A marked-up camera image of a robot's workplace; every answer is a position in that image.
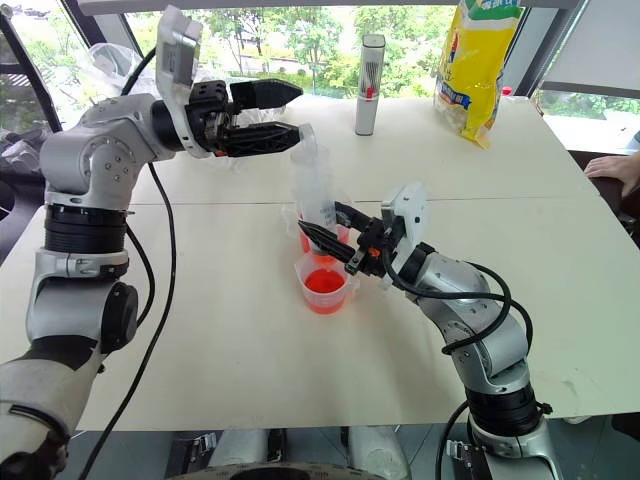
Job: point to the crumpled clear plastic bag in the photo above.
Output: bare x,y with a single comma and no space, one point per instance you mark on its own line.
112,65

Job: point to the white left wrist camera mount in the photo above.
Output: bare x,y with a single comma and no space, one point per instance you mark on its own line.
175,55

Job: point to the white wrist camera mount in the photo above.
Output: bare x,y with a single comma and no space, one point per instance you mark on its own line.
412,215
175,55

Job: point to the person's bare hand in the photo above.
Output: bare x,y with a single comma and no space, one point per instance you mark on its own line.
612,170

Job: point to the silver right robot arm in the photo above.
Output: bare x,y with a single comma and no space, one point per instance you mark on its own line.
475,320

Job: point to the yellow plastic food bag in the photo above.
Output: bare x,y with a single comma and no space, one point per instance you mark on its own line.
472,75

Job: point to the black slanted window post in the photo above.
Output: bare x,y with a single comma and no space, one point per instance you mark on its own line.
30,65

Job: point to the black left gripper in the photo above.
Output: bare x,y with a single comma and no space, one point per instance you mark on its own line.
207,117

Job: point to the clear measuring cup red liquid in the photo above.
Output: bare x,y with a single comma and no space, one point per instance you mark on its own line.
305,242
325,287

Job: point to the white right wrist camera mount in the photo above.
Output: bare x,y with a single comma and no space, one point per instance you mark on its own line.
412,215

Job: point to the clear plastic measuring cup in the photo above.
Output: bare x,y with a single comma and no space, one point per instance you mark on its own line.
312,185

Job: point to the red bottle cap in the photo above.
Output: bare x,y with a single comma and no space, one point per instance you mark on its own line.
506,91

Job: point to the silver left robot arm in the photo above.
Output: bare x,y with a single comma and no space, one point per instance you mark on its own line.
85,160

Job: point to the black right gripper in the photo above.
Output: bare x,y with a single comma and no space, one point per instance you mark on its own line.
372,250

